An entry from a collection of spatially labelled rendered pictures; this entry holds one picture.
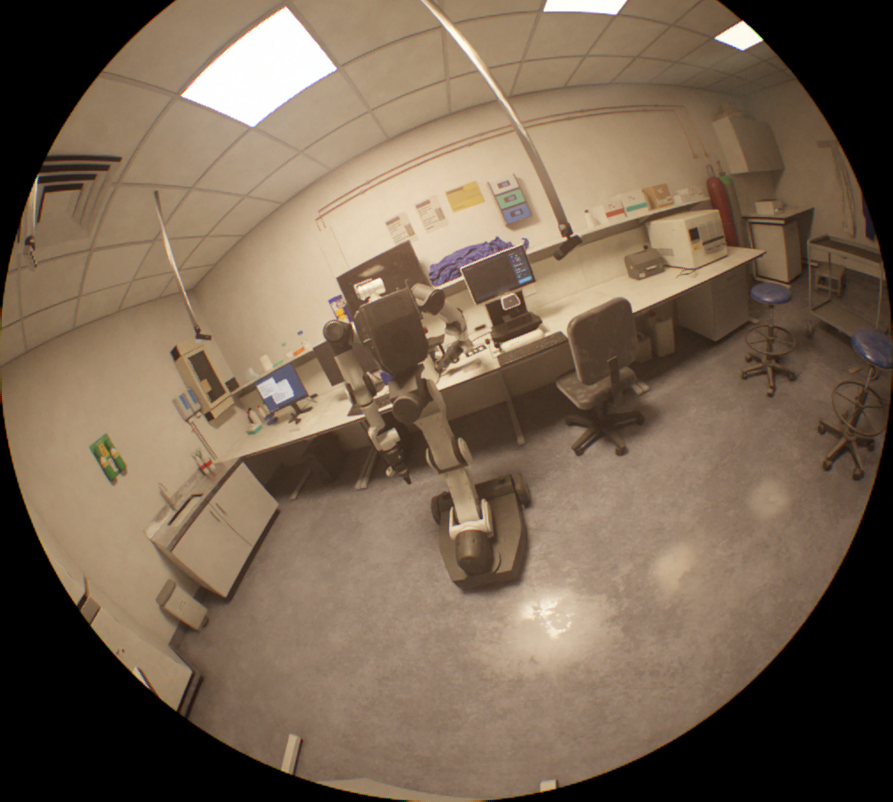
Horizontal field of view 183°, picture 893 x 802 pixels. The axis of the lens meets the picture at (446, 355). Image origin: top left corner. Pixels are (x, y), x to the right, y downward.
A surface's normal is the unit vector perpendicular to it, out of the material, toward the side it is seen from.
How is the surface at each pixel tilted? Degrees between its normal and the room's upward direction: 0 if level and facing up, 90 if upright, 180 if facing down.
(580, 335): 90
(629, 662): 0
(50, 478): 90
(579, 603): 0
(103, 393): 90
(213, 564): 90
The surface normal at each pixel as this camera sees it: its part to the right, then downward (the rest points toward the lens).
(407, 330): 0.44, 0.23
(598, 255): -0.04, 0.35
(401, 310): 0.35, 0.00
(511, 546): -0.40, -0.87
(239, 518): 0.91, -0.36
